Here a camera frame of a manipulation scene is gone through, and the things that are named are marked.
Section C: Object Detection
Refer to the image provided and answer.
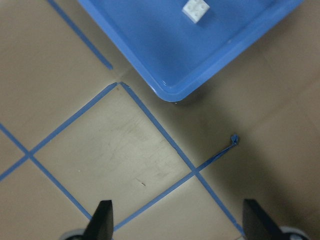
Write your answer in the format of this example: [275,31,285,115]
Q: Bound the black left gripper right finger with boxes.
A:
[242,199,283,240]

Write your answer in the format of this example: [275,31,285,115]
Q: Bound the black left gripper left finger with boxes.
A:
[82,200,114,240]

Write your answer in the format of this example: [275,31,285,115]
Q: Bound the white block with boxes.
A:
[182,0,210,24]

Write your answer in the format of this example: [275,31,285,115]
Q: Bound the blue plastic tray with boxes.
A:
[80,0,301,102]

